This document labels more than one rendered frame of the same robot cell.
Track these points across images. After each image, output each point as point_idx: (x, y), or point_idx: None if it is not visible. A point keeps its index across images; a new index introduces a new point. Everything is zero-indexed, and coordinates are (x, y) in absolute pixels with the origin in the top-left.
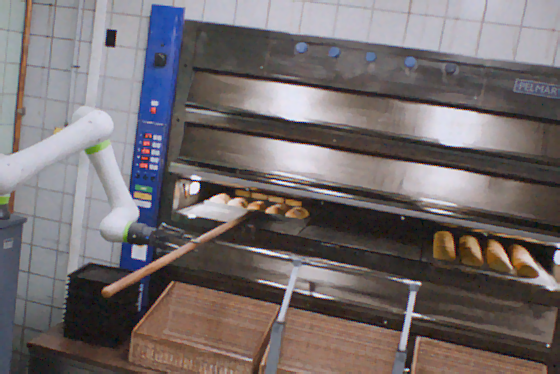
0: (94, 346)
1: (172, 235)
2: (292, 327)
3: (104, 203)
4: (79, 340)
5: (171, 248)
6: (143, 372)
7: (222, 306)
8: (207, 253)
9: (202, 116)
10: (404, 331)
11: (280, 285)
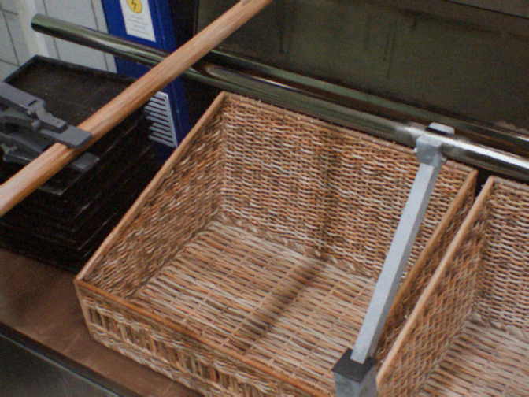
0: (45, 274)
1: (15, 116)
2: (510, 230)
3: None
4: (21, 254)
5: (26, 150)
6: (110, 376)
7: (337, 160)
8: (285, 24)
9: None
10: None
11: (467, 122)
